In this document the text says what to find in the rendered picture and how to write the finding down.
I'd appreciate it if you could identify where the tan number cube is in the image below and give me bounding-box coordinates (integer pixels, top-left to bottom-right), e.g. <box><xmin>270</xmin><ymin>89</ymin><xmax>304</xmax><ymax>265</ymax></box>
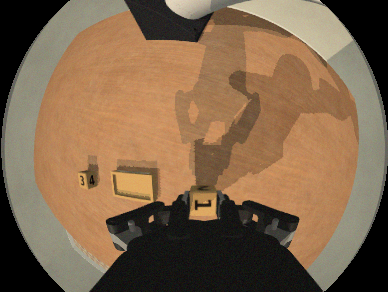
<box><xmin>78</xmin><ymin>170</ymin><xmax>97</xmax><ymax>189</ymax></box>
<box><xmin>189</xmin><ymin>185</ymin><xmax>217</xmax><ymax>216</ymax></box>

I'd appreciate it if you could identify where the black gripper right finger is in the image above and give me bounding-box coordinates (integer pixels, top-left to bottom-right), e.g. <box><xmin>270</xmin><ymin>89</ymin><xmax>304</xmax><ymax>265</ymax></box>
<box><xmin>216</xmin><ymin>190</ymin><xmax>300</xmax><ymax>248</ymax></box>

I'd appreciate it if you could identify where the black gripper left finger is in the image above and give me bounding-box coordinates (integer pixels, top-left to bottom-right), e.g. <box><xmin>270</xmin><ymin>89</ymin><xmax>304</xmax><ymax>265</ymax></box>
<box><xmin>106</xmin><ymin>191</ymin><xmax>191</xmax><ymax>251</ymax></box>

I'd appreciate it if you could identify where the small tan open tray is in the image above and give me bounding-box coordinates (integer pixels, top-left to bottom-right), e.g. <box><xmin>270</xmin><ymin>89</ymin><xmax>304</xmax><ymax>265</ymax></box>
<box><xmin>110</xmin><ymin>170</ymin><xmax>157</xmax><ymax>203</ymax></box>

